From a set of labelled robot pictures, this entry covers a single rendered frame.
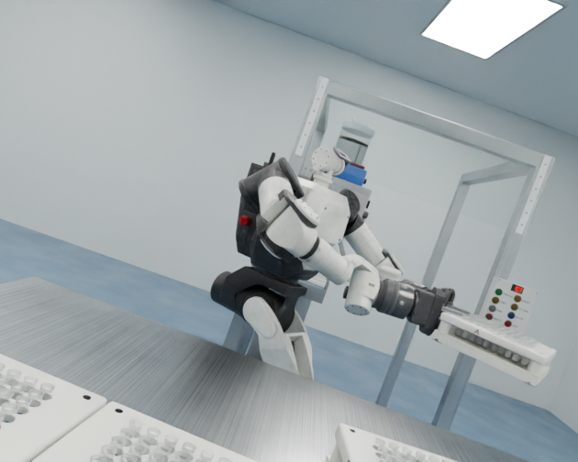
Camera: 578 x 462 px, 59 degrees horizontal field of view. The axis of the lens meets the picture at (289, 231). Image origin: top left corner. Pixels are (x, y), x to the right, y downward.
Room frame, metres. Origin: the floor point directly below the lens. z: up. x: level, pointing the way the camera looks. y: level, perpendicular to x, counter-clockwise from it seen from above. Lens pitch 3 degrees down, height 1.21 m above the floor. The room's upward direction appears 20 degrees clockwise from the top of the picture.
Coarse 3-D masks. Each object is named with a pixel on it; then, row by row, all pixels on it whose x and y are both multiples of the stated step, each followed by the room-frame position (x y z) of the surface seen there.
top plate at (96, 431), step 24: (120, 408) 0.48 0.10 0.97; (72, 432) 0.42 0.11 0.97; (96, 432) 0.43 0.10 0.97; (144, 432) 0.46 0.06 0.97; (168, 432) 0.47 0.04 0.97; (48, 456) 0.38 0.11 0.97; (72, 456) 0.39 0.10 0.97; (144, 456) 0.42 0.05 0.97; (216, 456) 0.46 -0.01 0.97; (240, 456) 0.47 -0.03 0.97
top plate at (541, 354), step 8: (448, 320) 1.23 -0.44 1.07; (456, 320) 1.22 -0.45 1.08; (464, 320) 1.24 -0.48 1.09; (464, 328) 1.21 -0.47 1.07; (472, 328) 1.20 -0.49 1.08; (480, 328) 1.19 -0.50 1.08; (488, 328) 1.24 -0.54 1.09; (480, 336) 1.19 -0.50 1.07; (488, 336) 1.18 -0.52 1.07; (496, 336) 1.17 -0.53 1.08; (496, 344) 1.16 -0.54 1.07; (504, 344) 1.16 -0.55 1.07; (512, 344) 1.15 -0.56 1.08; (520, 344) 1.17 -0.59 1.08; (520, 352) 1.14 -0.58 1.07; (528, 352) 1.13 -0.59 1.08; (536, 352) 1.12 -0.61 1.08; (544, 352) 1.18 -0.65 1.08; (552, 352) 1.24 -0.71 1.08; (536, 360) 1.12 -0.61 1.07; (544, 360) 1.11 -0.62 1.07
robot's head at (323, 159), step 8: (320, 152) 1.56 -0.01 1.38; (328, 152) 1.55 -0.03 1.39; (312, 160) 1.57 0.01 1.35; (320, 160) 1.56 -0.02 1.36; (328, 160) 1.54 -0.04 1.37; (336, 160) 1.57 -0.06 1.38; (320, 168) 1.55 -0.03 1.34; (328, 168) 1.57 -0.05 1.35; (336, 168) 1.61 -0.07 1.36; (320, 176) 1.58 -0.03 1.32; (328, 176) 1.59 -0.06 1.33
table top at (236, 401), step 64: (0, 320) 0.75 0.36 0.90; (64, 320) 0.84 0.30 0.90; (128, 320) 0.96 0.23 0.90; (128, 384) 0.70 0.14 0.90; (192, 384) 0.77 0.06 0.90; (256, 384) 0.87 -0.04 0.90; (320, 384) 0.98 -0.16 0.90; (256, 448) 0.65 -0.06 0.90; (320, 448) 0.71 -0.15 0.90; (448, 448) 0.89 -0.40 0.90
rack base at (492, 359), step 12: (432, 336) 1.24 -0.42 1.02; (444, 336) 1.23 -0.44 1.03; (456, 336) 1.24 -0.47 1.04; (456, 348) 1.21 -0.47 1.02; (468, 348) 1.19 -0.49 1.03; (480, 348) 1.20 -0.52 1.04; (480, 360) 1.17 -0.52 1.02; (492, 360) 1.16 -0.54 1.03; (504, 360) 1.15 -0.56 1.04; (516, 372) 1.13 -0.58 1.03; (528, 372) 1.12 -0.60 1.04; (540, 372) 1.17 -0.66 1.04
